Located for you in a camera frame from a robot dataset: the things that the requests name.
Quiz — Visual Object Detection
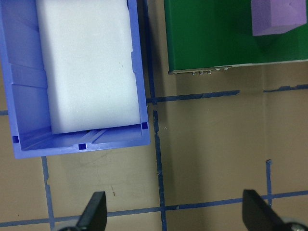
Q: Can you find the purple foam block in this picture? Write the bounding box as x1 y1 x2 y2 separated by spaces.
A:
250 0 308 37

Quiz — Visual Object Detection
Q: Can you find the white foam pad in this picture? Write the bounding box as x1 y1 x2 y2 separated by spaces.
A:
36 0 141 135

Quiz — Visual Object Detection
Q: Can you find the blue plastic storage bin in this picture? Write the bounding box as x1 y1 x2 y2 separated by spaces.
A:
0 0 151 159

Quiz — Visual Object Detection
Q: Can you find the green conveyor belt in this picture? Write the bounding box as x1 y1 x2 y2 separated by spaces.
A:
164 0 308 75

